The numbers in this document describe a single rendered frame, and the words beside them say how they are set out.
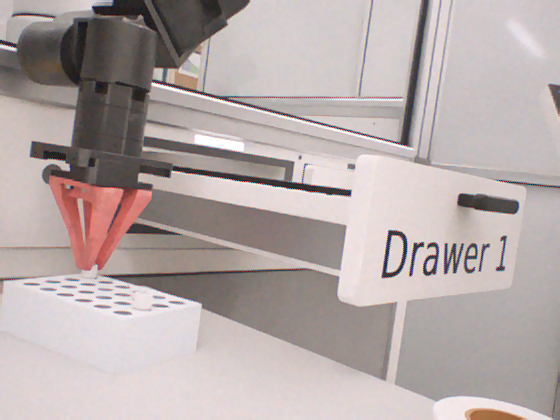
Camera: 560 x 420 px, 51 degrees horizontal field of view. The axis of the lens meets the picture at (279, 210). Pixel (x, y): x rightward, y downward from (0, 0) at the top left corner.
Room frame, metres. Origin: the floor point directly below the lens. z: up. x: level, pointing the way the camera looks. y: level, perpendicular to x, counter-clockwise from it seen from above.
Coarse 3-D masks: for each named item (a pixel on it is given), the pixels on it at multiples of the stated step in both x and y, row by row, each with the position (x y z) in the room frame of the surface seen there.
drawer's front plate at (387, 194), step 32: (384, 160) 0.42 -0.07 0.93; (352, 192) 0.42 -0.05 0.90; (384, 192) 0.42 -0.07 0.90; (416, 192) 0.46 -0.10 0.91; (448, 192) 0.49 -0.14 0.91; (480, 192) 0.54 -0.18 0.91; (512, 192) 0.60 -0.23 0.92; (352, 224) 0.42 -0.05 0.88; (384, 224) 0.43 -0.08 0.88; (416, 224) 0.46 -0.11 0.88; (448, 224) 0.50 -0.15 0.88; (480, 224) 0.55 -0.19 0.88; (512, 224) 0.61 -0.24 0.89; (352, 256) 0.42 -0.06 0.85; (416, 256) 0.47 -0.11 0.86; (448, 256) 0.51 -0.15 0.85; (480, 256) 0.56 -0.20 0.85; (512, 256) 0.62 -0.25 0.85; (352, 288) 0.41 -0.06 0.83; (384, 288) 0.44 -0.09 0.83; (416, 288) 0.47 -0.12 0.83; (448, 288) 0.52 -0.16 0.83; (480, 288) 0.57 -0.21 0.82
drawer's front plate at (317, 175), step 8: (312, 168) 0.86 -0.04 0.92; (320, 168) 0.87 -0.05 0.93; (328, 168) 0.89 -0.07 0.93; (304, 176) 0.87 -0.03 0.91; (312, 176) 0.86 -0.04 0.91; (320, 176) 0.87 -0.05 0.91; (328, 176) 0.89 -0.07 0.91; (336, 176) 0.90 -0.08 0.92; (344, 176) 0.92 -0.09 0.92; (352, 176) 0.93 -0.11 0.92; (320, 184) 0.87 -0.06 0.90; (328, 184) 0.89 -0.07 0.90; (336, 184) 0.90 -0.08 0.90; (344, 184) 0.92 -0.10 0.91; (352, 184) 0.93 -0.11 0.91
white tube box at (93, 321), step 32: (32, 288) 0.42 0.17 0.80; (64, 288) 0.44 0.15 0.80; (96, 288) 0.45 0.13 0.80; (128, 288) 0.47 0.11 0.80; (0, 320) 0.43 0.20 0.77; (32, 320) 0.42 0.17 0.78; (64, 320) 0.40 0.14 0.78; (96, 320) 0.38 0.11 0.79; (128, 320) 0.38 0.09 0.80; (160, 320) 0.40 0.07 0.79; (192, 320) 0.44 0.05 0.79; (64, 352) 0.40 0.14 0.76; (96, 352) 0.38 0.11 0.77; (128, 352) 0.38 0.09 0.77; (160, 352) 0.41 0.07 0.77
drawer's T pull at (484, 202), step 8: (464, 200) 0.50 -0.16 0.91; (472, 200) 0.47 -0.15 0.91; (480, 200) 0.47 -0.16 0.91; (488, 200) 0.47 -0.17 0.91; (496, 200) 0.48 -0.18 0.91; (504, 200) 0.49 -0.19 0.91; (512, 200) 0.51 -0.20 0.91; (480, 208) 0.47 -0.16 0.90; (488, 208) 0.47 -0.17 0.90; (496, 208) 0.48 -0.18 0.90; (504, 208) 0.50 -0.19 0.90; (512, 208) 0.51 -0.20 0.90
